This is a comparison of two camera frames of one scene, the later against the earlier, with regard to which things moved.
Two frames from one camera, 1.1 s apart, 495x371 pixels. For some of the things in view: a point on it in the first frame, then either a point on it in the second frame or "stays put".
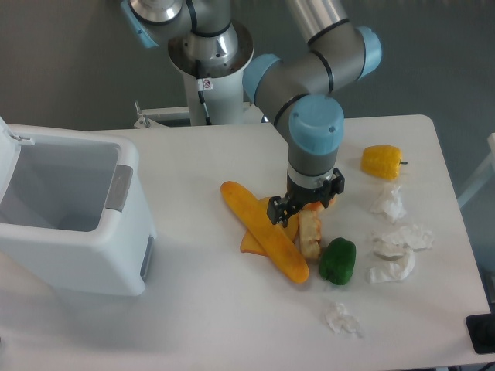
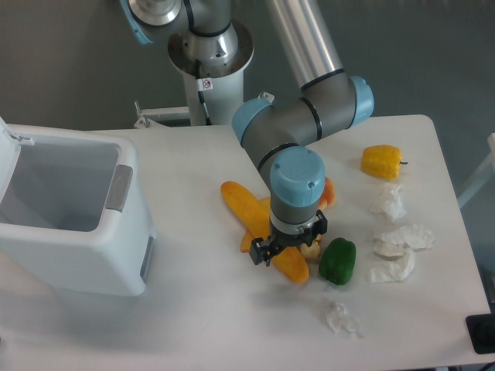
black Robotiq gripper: [279, 209] to [262, 250]
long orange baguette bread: [254, 212] stays put
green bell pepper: [337, 260] stays put
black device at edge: [481, 329] stays put
